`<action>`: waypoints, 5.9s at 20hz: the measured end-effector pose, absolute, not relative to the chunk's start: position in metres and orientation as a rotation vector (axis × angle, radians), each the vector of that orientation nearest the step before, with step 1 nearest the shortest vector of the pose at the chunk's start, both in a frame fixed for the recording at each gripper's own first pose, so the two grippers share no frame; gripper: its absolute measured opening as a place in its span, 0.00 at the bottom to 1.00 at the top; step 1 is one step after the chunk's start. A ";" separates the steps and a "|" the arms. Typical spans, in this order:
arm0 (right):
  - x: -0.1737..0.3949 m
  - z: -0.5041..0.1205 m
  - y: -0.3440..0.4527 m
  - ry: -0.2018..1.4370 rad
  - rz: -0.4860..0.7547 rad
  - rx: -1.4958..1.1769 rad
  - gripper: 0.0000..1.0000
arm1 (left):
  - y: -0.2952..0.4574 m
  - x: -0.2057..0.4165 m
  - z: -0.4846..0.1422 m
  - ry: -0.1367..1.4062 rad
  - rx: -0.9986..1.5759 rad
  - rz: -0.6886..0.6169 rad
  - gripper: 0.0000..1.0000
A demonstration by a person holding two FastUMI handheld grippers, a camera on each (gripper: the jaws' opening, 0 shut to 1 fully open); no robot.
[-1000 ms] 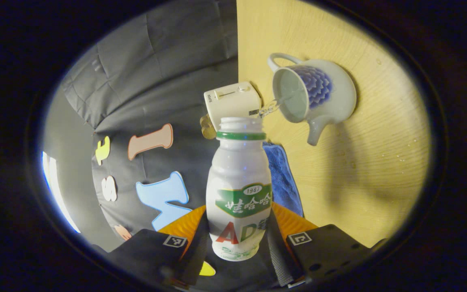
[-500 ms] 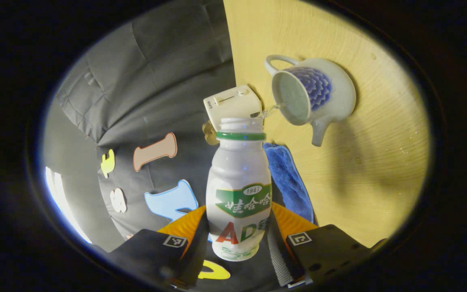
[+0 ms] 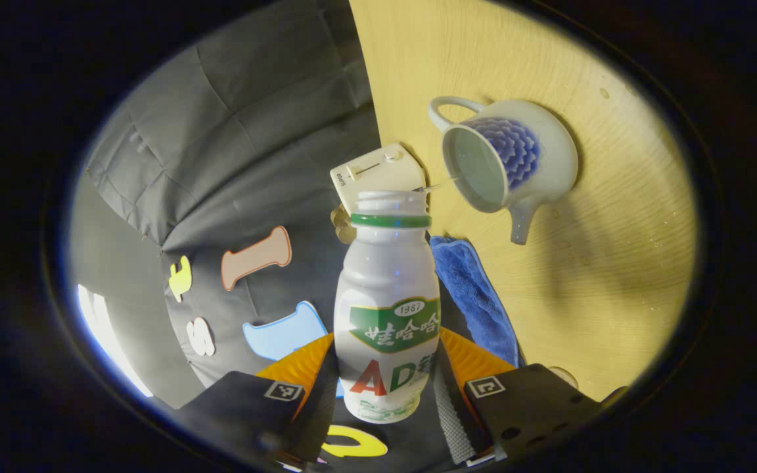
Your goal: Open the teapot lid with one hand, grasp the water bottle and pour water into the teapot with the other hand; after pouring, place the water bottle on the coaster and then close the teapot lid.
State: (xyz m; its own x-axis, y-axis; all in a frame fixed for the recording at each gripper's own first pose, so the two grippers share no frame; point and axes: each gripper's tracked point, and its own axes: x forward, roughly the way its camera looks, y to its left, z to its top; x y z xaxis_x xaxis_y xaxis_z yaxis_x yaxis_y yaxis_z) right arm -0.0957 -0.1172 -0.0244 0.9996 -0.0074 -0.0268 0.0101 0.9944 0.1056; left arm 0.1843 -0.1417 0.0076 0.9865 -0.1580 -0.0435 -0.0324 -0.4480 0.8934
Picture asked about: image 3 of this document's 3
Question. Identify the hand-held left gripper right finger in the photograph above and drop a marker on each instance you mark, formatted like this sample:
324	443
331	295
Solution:
447	407

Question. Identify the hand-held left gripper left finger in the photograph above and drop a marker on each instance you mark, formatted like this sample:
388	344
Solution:
313	420

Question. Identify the white water bottle green label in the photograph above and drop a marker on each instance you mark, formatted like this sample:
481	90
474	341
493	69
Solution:
385	276

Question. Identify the white teacup blue pattern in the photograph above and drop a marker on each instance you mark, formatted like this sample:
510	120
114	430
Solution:
549	157

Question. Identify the blue towel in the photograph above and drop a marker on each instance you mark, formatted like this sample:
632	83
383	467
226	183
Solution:
477	295

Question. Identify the brown bread slice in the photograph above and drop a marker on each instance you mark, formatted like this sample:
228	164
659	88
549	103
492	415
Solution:
345	233
338	215

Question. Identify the white toaster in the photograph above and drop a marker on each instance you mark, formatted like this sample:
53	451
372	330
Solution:
378	174

